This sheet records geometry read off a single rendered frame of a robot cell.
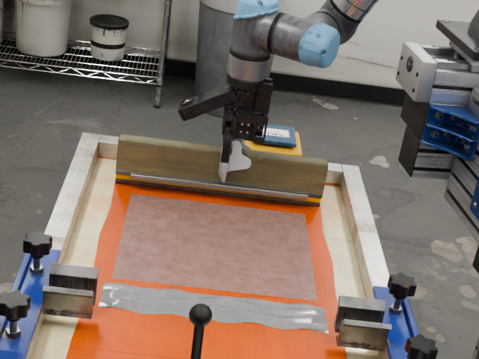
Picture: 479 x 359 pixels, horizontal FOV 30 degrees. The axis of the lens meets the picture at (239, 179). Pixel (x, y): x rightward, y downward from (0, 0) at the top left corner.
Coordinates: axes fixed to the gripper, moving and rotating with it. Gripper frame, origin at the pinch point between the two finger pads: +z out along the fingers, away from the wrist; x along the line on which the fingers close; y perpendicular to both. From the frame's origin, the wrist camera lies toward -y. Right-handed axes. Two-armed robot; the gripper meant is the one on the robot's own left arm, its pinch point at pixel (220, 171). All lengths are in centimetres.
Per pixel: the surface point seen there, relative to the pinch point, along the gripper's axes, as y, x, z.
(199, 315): -3, -71, -16
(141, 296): -11.3, -39.4, 4.3
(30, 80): -92, 289, 102
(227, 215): 2.0, -8.3, 5.1
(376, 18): 88, 321, 52
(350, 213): 25.7, -5.4, 2.8
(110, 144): -22.5, 10.0, 2.1
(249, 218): 6.4, -8.4, 5.0
